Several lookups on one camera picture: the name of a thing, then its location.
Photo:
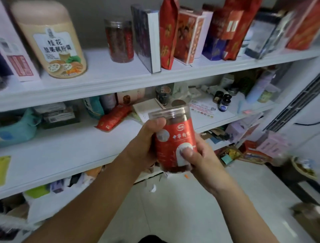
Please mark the white air conditioner unit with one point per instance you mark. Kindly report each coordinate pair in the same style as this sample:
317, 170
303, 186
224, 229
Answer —
297, 110

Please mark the red snack packet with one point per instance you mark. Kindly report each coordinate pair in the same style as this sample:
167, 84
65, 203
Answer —
113, 117

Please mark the light blue fabric bag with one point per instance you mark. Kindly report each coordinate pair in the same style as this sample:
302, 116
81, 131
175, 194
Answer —
17, 127

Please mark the person's left forearm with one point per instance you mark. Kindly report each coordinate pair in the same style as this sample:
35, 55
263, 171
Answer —
82, 202

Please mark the red label clear plastic jar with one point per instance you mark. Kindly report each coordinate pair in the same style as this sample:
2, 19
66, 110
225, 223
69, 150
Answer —
173, 140

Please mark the teal patterned bag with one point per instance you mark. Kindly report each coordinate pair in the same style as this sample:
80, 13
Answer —
94, 107

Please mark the person's right hand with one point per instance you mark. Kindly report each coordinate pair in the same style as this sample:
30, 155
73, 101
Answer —
205, 165

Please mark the black and white box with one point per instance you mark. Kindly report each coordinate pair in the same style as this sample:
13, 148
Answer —
265, 35

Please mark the white sticker sheet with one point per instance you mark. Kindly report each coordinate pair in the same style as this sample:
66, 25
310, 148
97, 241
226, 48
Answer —
203, 108

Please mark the blue purple box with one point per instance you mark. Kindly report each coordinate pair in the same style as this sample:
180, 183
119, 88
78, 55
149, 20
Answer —
213, 48

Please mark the dark printed cup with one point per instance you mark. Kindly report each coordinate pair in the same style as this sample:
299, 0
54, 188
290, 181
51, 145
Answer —
163, 95

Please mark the large red box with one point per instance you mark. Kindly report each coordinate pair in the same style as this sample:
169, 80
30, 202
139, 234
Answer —
303, 27

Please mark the person's left hand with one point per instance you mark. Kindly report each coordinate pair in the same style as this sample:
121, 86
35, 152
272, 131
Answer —
140, 147

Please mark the white shelf unit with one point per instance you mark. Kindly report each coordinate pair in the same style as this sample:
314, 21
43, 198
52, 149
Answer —
105, 77

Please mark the pink box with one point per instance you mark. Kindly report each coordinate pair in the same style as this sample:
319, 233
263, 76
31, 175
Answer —
273, 145

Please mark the red foil bag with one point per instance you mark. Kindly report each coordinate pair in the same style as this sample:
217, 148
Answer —
168, 32

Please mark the open white notebook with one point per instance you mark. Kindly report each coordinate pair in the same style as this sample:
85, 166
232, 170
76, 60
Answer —
146, 109

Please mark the clear jar of red berries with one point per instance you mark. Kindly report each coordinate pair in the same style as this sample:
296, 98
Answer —
119, 40

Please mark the white box with red label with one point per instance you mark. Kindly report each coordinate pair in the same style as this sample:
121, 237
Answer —
16, 55

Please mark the large beige canister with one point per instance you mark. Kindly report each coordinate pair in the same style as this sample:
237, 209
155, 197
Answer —
51, 37

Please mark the person's right thumb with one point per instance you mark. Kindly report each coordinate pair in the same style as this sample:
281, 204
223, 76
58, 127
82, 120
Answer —
188, 155

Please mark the yellow green packet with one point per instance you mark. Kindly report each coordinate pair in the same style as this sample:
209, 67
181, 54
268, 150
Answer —
4, 170

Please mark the red and white box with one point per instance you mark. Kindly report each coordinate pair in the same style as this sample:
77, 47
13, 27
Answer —
187, 36

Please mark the red flat box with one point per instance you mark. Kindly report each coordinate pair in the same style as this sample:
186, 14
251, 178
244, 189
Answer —
253, 154

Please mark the person's left thumb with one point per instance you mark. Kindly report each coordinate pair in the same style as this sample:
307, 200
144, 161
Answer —
156, 126

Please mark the person's right forearm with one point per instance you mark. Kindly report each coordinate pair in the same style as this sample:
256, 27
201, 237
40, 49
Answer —
245, 215

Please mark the dark glass bottle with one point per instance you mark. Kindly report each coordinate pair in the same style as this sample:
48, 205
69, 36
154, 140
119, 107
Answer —
218, 96
224, 103

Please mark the clear box of dark items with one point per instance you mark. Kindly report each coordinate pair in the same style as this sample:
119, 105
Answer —
57, 115

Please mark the dark purple white box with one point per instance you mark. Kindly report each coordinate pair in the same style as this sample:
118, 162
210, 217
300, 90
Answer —
146, 37

